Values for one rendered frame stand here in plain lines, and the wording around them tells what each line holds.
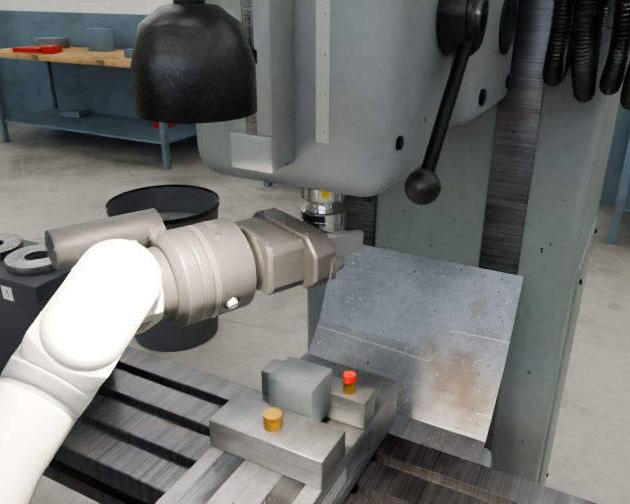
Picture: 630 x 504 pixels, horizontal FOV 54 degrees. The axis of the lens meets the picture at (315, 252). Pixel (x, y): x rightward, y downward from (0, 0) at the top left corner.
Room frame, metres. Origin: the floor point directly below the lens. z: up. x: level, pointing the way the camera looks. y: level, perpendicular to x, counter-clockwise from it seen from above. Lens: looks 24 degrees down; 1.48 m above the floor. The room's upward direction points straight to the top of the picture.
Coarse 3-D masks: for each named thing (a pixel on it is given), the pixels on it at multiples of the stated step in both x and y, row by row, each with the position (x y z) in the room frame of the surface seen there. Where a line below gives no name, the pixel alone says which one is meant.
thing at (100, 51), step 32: (96, 32) 6.06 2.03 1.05; (96, 64) 5.40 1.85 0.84; (128, 64) 5.23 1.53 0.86; (0, 96) 6.13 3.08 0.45; (0, 128) 6.11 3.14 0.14; (64, 128) 5.72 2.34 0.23; (96, 128) 5.71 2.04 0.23; (128, 128) 5.71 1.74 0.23; (160, 128) 5.14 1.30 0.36; (192, 128) 5.71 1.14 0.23
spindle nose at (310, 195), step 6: (300, 192) 0.60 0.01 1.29; (306, 192) 0.59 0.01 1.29; (312, 192) 0.58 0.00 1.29; (318, 192) 0.58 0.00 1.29; (330, 192) 0.58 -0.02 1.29; (306, 198) 0.59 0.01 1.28; (312, 198) 0.58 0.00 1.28; (318, 198) 0.58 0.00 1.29; (324, 198) 0.58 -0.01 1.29; (330, 198) 0.58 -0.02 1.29; (336, 198) 0.58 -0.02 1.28; (342, 198) 0.59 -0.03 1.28
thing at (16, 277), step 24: (0, 240) 0.90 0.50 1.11; (24, 240) 0.93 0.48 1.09; (0, 264) 0.84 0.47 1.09; (24, 264) 0.81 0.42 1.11; (48, 264) 0.81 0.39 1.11; (0, 288) 0.79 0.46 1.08; (24, 288) 0.77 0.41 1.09; (48, 288) 0.78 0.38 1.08; (0, 312) 0.80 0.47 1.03; (24, 312) 0.77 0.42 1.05; (0, 336) 0.80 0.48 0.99; (0, 360) 0.81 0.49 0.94
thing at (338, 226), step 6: (306, 222) 0.59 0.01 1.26; (312, 222) 0.58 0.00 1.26; (336, 222) 0.58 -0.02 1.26; (342, 222) 0.59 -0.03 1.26; (318, 228) 0.58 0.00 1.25; (324, 228) 0.58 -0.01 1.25; (330, 228) 0.58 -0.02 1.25; (336, 228) 0.58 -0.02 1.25; (342, 228) 0.59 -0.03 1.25; (342, 258) 0.59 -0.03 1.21; (336, 264) 0.58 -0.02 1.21; (342, 264) 0.59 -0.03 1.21; (336, 270) 0.58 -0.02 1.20
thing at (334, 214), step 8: (304, 208) 0.60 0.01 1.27; (312, 208) 0.60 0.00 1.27; (336, 208) 0.60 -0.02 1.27; (344, 208) 0.60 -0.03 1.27; (304, 216) 0.59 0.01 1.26; (312, 216) 0.58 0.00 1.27; (320, 216) 0.58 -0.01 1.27; (328, 216) 0.58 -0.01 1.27; (336, 216) 0.58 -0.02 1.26; (344, 216) 0.59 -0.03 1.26
